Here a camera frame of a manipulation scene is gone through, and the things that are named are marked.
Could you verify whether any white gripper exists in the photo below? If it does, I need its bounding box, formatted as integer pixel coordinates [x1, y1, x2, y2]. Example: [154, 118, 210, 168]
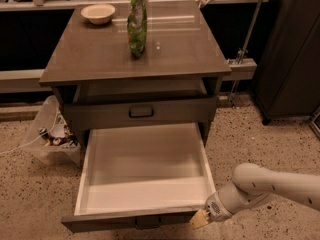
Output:
[189, 192, 232, 229]

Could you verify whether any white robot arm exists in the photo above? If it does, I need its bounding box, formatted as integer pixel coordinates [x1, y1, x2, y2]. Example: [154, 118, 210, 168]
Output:
[190, 163, 320, 229]

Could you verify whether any grey top drawer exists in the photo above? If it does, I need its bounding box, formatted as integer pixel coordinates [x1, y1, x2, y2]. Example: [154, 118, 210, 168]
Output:
[64, 97, 216, 130]

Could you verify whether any grey drawer cabinet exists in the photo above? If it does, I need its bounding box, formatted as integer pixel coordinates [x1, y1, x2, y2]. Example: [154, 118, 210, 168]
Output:
[40, 1, 231, 144]

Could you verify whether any metal pole stand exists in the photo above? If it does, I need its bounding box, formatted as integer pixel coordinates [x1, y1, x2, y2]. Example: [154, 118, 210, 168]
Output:
[228, 0, 263, 108]

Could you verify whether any dark cabinet on right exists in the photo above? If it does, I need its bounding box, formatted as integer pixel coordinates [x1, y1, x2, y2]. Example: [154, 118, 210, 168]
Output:
[253, 0, 320, 125]

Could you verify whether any clear plastic storage bin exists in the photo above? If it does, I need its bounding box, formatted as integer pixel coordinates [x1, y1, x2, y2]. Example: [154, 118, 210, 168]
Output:
[22, 96, 81, 166]

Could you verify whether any beige bowl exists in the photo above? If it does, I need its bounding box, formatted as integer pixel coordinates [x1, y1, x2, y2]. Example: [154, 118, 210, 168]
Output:
[81, 4, 115, 25]

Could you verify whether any white cable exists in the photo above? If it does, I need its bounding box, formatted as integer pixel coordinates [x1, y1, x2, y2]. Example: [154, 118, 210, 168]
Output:
[0, 108, 61, 157]

